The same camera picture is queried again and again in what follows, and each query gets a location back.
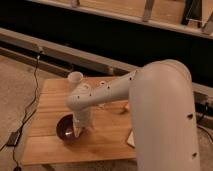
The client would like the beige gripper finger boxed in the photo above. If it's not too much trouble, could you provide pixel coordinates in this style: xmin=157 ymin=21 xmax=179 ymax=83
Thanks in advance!
xmin=73 ymin=123 xmax=82 ymax=138

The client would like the black power cable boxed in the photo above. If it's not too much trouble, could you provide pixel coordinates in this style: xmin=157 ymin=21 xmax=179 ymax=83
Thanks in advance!
xmin=0 ymin=53 xmax=42 ymax=171

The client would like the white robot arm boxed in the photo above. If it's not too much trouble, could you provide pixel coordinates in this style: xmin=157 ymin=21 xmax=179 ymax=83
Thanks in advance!
xmin=67 ymin=59 xmax=201 ymax=171

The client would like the orange carrot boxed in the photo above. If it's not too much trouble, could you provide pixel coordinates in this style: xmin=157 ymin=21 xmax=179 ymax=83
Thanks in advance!
xmin=124 ymin=103 xmax=130 ymax=112

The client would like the black power adapter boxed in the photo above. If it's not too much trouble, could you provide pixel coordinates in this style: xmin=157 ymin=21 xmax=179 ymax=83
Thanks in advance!
xmin=6 ymin=132 xmax=20 ymax=147

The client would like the beige sponge block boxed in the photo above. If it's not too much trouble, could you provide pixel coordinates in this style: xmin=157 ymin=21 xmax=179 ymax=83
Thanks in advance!
xmin=126 ymin=131 xmax=135 ymax=148

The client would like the dark purple ceramic bowl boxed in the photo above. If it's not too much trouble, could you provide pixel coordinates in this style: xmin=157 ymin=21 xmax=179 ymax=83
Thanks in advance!
xmin=56 ymin=114 xmax=77 ymax=144

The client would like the black cable at right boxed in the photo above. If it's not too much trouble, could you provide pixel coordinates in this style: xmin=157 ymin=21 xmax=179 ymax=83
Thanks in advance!
xmin=196 ymin=103 xmax=213 ymax=141

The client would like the wooden table board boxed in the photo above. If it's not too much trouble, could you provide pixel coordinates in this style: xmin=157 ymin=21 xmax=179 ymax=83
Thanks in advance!
xmin=22 ymin=78 xmax=135 ymax=165

